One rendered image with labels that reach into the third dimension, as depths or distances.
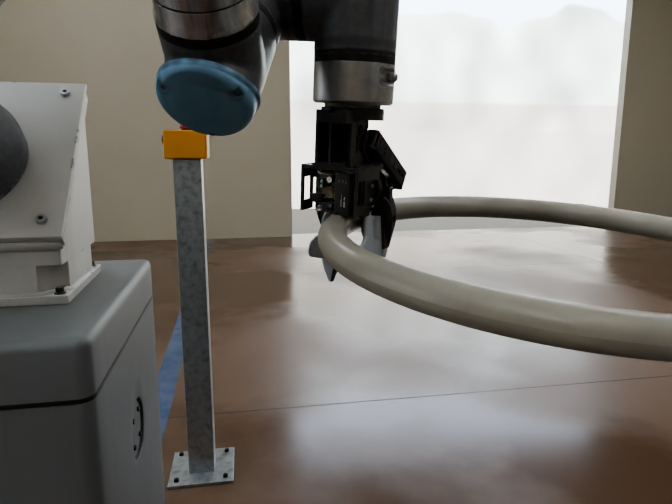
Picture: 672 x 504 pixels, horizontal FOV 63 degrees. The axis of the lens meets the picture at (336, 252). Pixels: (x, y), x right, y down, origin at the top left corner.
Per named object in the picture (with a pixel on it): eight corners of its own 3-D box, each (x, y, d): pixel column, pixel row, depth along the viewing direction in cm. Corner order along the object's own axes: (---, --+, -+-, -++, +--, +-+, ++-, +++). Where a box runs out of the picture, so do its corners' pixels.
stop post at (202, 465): (234, 449, 189) (222, 130, 170) (233, 483, 170) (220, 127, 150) (175, 454, 186) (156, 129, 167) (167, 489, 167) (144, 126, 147)
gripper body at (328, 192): (297, 215, 62) (300, 105, 59) (333, 205, 69) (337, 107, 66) (358, 224, 58) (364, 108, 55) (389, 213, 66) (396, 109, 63)
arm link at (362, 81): (337, 67, 66) (412, 68, 62) (336, 109, 67) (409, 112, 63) (298, 60, 58) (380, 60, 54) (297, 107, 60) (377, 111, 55)
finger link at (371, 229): (349, 299, 63) (338, 219, 61) (370, 285, 68) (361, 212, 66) (373, 299, 61) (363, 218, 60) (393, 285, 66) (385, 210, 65)
